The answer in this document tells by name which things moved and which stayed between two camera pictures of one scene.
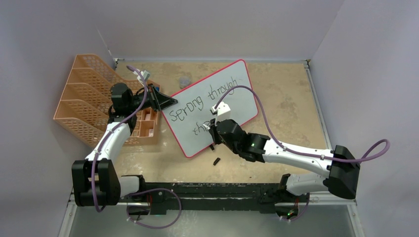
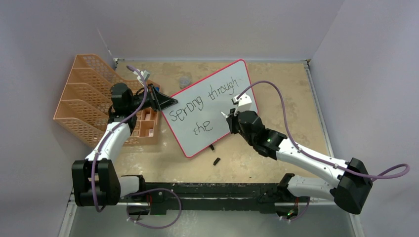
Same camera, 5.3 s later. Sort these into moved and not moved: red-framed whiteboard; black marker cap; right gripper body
Moved: right gripper body
Not moved: black marker cap; red-framed whiteboard
